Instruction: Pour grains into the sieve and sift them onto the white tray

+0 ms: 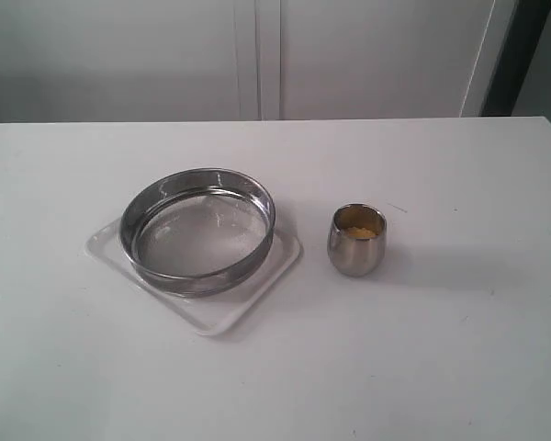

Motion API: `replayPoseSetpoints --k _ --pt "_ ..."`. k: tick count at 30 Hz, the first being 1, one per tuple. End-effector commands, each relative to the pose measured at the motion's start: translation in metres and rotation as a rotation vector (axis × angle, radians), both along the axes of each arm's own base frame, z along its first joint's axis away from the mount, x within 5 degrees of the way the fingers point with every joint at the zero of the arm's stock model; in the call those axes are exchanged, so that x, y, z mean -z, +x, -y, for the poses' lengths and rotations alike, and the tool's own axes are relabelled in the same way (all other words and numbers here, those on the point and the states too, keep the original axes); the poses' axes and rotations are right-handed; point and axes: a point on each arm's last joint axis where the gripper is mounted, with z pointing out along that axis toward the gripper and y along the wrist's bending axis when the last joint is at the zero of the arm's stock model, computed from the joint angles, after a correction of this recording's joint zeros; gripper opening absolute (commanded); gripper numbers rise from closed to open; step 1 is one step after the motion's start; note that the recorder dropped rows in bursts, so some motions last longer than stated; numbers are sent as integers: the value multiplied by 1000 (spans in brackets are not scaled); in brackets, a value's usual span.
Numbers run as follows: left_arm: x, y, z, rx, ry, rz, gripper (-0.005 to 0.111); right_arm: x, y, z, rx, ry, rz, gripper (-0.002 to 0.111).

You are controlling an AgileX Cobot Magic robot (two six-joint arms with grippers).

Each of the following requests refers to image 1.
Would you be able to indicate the white cabinet doors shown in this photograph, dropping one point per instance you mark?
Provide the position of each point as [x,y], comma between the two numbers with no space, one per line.
[247,60]

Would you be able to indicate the round metal sieve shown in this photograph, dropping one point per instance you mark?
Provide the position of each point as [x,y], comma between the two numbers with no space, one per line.
[198,232]

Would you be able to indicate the yellow grain pile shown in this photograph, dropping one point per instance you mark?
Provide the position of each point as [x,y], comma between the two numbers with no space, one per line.
[360,233]

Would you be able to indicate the stainless steel cup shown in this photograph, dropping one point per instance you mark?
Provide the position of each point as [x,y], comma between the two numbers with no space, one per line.
[351,257]

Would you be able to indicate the white square tray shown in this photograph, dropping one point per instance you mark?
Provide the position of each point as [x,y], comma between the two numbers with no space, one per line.
[209,316]

